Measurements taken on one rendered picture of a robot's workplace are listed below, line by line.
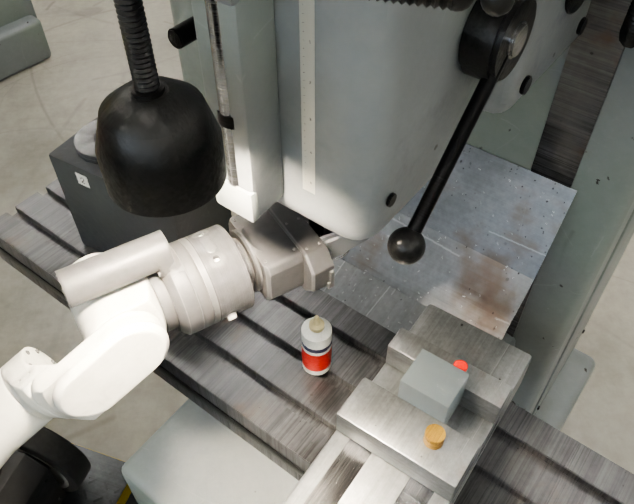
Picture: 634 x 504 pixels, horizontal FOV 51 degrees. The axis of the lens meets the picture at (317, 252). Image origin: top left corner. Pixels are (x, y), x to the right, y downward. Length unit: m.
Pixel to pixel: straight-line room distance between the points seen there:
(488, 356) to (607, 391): 1.29
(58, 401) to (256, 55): 0.33
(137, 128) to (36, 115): 2.77
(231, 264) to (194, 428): 0.42
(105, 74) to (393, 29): 2.91
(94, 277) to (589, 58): 0.62
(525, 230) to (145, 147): 0.74
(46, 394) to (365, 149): 0.33
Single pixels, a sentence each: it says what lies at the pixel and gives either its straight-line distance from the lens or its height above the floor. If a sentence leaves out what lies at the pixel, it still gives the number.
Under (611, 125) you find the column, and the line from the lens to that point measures 0.92.
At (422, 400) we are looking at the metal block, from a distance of 0.76.
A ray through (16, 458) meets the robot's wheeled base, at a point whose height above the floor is 0.61.
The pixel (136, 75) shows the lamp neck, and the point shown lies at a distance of 0.36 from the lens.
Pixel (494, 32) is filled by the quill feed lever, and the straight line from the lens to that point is 0.50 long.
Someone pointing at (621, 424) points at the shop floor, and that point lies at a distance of 2.11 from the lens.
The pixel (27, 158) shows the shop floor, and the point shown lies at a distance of 2.90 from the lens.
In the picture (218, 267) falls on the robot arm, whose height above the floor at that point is 1.26.
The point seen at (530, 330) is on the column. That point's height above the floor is 0.76.
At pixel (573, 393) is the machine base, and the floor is 0.20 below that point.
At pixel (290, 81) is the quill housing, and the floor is 1.45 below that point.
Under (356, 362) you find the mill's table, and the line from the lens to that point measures 0.93.
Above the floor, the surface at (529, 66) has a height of 1.39.
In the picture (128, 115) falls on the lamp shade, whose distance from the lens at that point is 0.37.
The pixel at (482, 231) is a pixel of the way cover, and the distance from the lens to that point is 1.03.
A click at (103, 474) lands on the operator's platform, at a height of 0.40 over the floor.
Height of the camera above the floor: 1.71
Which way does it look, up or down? 48 degrees down
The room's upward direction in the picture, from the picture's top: straight up
